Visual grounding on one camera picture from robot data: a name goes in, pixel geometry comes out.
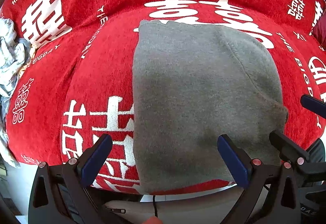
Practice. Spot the crumpled pale patterned cloth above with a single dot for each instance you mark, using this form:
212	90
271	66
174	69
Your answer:
10	66

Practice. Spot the grey knit garment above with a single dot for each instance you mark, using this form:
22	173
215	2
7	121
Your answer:
191	86

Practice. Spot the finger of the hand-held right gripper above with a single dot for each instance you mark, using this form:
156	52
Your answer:
285	146
312	103

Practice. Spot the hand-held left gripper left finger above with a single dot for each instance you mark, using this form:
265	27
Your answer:
98	160

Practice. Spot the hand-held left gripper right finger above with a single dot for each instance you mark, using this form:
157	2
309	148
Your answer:
233	163

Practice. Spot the beige zippered garment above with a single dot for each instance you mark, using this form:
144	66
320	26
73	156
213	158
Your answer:
191	211

